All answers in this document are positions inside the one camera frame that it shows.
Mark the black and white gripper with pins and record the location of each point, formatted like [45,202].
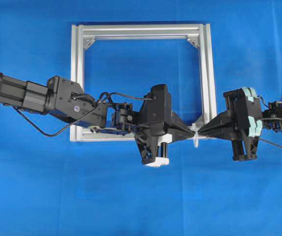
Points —
[246,108]

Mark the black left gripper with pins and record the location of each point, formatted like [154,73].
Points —
[154,133]

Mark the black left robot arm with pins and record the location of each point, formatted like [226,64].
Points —
[67,101]

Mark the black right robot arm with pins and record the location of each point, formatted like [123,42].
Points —
[271,117]

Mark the white zip tie loop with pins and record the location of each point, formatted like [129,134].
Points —
[197,137]

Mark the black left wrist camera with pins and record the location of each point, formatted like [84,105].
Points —
[159,109]

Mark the square aluminium extrusion frame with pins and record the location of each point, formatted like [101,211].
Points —
[131,59]

